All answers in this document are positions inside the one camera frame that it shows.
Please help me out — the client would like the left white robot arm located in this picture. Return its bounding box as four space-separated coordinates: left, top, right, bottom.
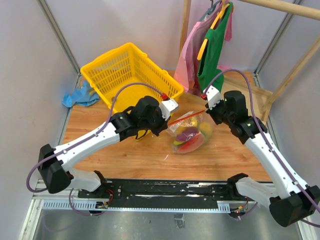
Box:
38 96 178 198

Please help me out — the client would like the yellow orange mango toy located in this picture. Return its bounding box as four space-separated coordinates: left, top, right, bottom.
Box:
199 121 213 136

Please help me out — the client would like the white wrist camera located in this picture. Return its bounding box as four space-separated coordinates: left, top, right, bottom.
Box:
202 85 223 110
159 99 179 121

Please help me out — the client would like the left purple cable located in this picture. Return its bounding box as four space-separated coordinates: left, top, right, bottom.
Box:
26 82 168 217

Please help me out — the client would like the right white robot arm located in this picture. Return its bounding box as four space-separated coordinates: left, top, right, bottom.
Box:
203 86 320 227

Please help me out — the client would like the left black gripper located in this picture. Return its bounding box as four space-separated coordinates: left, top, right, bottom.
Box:
140 107 172 137

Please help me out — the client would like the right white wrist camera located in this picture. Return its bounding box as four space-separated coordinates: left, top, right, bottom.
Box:
202 85 223 110

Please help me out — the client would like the watermelon slice toy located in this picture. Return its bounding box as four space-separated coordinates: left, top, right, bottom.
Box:
177 133 205 154

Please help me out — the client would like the green shirt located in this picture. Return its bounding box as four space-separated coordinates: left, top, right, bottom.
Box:
197 2 234 92

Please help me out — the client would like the pink shirt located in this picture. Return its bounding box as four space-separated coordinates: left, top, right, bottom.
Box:
174 3 233 96

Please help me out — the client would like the blue cloth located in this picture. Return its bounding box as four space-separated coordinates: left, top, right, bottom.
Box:
62 80 100 108

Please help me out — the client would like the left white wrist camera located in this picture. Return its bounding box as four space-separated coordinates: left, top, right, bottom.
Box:
159 99 179 121

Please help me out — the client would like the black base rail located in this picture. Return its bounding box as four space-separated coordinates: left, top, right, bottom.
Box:
77 178 246 211

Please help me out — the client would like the yellow clothes hanger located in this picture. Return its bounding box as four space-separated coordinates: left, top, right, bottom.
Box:
196 1 231 62

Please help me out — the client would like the purple eggplant toy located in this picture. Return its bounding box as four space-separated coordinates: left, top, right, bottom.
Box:
175 127 199 142

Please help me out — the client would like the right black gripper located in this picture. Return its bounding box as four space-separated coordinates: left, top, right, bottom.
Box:
205 96 234 126

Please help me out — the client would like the grey clothes hanger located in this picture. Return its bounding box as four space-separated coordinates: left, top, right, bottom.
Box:
199 0 222 22

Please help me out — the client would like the yellow plastic basket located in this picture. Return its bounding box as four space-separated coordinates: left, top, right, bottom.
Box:
80 42 184 140

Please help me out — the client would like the clear zip top bag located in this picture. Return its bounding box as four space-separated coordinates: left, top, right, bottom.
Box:
166 110 214 155

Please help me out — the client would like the wooden clothes rack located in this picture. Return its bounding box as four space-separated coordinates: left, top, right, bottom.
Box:
180 0 320 123

